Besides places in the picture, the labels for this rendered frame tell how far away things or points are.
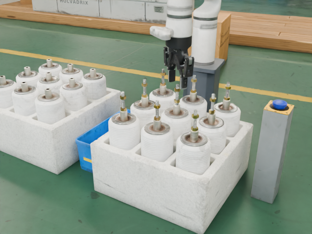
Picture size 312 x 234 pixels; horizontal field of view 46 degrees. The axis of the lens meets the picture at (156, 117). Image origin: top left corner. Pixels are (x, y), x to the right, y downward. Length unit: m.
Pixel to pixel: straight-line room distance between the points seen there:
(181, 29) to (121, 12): 2.27
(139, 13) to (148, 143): 2.25
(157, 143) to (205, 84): 0.48
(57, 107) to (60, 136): 0.10
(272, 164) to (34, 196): 0.75
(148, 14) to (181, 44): 2.13
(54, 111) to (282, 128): 0.73
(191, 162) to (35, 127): 0.57
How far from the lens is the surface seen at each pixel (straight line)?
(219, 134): 1.08
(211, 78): 1.43
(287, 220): 1.19
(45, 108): 1.28
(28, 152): 1.40
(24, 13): 3.83
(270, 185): 1.19
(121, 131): 1.08
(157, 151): 1.04
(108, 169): 1.15
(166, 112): 1.15
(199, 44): 1.41
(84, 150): 1.29
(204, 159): 1.00
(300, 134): 1.65
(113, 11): 3.31
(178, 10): 1.02
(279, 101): 1.10
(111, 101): 1.47
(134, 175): 1.09
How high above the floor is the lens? 0.76
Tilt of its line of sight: 27 degrees down
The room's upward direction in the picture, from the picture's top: straight up
